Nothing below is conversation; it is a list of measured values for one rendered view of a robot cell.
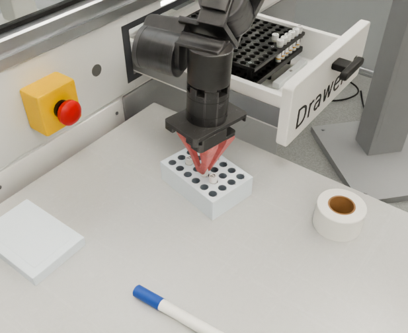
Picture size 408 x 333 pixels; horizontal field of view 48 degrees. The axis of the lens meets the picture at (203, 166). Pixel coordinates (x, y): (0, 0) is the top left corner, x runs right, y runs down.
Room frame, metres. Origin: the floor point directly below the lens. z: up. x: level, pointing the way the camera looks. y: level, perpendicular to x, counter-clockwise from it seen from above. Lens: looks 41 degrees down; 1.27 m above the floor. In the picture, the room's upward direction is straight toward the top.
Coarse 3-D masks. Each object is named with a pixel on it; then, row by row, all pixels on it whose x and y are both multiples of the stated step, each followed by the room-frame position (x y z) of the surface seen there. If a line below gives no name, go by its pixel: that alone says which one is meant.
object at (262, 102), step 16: (176, 16) 0.91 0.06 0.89; (320, 32) 0.82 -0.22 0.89; (304, 48) 0.84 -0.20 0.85; (320, 48) 0.82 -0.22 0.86; (288, 64) 0.81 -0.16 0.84; (160, 80) 0.74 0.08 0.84; (176, 80) 0.72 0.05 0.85; (240, 80) 0.64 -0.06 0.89; (272, 80) 0.74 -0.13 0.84; (240, 96) 0.64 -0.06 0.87; (256, 96) 0.62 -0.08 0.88; (272, 96) 0.60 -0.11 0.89; (256, 112) 0.62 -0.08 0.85; (272, 112) 0.60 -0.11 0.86
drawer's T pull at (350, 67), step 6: (336, 60) 0.68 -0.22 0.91; (342, 60) 0.68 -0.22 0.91; (348, 60) 0.68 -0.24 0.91; (354, 60) 0.68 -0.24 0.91; (360, 60) 0.68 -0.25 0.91; (336, 66) 0.66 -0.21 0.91; (342, 66) 0.66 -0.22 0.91; (348, 66) 0.66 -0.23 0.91; (354, 66) 0.66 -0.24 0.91; (342, 72) 0.64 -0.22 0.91; (348, 72) 0.64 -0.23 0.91; (342, 78) 0.63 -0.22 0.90
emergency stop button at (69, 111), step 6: (66, 102) 0.58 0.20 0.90; (72, 102) 0.58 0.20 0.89; (78, 102) 0.59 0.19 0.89; (60, 108) 0.57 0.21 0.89; (66, 108) 0.57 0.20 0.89; (72, 108) 0.58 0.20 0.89; (78, 108) 0.58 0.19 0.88; (60, 114) 0.56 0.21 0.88; (66, 114) 0.57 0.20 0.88; (72, 114) 0.57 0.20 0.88; (78, 114) 0.58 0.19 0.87; (60, 120) 0.56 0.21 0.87; (66, 120) 0.56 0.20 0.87; (72, 120) 0.57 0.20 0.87
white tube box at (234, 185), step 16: (176, 160) 0.56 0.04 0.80; (224, 160) 0.56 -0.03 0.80; (176, 176) 0.53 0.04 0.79; (192, 176) 0.52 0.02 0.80; (208, 176) 0.53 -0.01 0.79; (224, 176) 0.53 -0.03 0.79; (240, 176) 0.53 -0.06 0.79; (192, 192) 0.50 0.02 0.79; (208, 192) 0.49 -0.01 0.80; (224, 192) 0.49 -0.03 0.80; (240, 192) 0.50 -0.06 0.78; (208, 208) 0.47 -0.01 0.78; (224, 208) 0.48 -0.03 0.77
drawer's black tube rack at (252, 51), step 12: (252, 24) 0.84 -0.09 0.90; (264, 24) 0.84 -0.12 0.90; (276, 24) 0.84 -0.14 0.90; (252, 36) 0.79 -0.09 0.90; (264, 36) 0.79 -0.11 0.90; (240, 48) 0.75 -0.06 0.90; (252, 48) 0.75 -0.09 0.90; (264, 48) 0.75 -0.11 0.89; (300, 48) 0.80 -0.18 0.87; (240, 60) 0.70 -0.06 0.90; (252, 60) 0.70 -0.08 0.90; (288, 60) 0.77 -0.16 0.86; (240, 72) 0.72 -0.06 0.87; (252, 72) 0.72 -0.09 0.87; (264, 72) 0.72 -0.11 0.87
